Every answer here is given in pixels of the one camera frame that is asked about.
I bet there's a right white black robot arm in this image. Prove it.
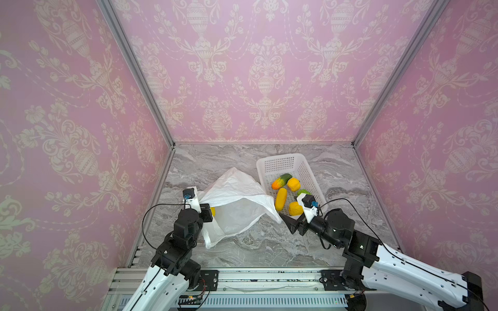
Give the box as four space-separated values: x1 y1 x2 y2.
281 209 488 310

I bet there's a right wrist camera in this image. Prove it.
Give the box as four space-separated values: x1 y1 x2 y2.
296 193 319 224

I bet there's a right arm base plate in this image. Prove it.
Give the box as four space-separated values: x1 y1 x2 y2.
319 269 374 292

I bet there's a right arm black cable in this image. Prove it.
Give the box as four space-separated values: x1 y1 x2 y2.
318 197 491 311

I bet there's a yellow lemon fruit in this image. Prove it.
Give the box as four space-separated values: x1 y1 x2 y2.
287 178 301 192

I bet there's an aluminium front rail frame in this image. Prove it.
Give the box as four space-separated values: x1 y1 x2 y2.
108 266 440 311

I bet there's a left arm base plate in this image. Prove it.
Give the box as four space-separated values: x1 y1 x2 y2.
189 270 219 292

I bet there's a green fruit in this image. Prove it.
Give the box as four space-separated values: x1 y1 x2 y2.
297 189 312 196

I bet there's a white plastic bag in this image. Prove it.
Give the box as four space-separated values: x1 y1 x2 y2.
199 167 283 249

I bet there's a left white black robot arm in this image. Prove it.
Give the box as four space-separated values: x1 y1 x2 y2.
124 203 213 310

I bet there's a right aluminium corner post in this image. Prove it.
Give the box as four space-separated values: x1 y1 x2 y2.
351 0 449 150

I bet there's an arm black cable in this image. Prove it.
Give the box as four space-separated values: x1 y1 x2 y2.
141 203 188 251
318 197 491 311

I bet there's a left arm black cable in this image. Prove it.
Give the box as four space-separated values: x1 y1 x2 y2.
141 203 188 251

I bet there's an aluminium corner post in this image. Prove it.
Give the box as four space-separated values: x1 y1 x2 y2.
97 0 175 149
351 0 449 150

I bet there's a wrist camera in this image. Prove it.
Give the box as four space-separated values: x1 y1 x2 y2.
182 186 201 214
296 193 319 224

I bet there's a white plastic mesh basket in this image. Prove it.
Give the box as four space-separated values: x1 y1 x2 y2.
256 154 326 218

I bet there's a left aluminium corner post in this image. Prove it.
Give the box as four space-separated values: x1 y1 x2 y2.
97 0 175 149

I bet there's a long yellow banana toy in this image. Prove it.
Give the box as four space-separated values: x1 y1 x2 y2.
274 187 287 212

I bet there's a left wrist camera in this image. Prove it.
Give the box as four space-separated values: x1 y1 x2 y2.
182 186 201 214

